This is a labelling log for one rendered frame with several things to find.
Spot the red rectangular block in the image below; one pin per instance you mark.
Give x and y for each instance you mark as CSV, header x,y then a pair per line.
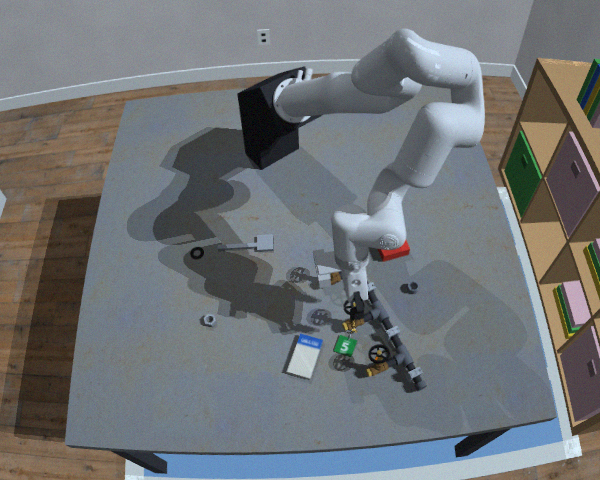
x,y
392,254

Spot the small black rubber ring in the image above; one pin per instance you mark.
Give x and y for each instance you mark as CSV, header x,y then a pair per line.
x,y
196,257

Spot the dark grey pipe with three valves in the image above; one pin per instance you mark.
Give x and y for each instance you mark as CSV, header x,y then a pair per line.
x,y
392,333

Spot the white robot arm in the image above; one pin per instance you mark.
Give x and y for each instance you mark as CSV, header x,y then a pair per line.
x,y
437,128

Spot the white and blue bag of cable ties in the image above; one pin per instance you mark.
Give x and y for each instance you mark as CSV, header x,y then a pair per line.
x,y
305,356

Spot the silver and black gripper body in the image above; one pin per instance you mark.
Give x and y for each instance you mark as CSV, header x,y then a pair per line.
x,y
351,287

